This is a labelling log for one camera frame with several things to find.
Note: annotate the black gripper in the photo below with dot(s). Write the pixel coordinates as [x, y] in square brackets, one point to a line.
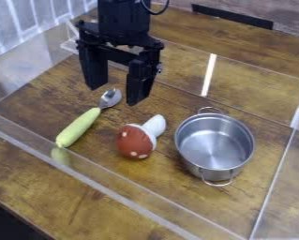
[119, 38]

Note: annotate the red and white toy mushroom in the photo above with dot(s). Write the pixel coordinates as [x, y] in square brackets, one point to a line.
[137, 139]

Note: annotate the silver metal pot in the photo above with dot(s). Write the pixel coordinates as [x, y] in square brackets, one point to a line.
[215, 145]

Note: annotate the black bar on table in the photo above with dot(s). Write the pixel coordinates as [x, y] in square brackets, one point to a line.
[235, 17]

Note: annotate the spoon with green handle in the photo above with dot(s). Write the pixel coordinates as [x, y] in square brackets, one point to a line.
[74, 131]

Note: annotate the clear acrylic triangle bracket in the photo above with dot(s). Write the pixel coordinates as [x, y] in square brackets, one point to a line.
[68, 45]

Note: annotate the clear acrylic enclosure wall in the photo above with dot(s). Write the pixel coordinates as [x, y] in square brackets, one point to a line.
[151, 205]

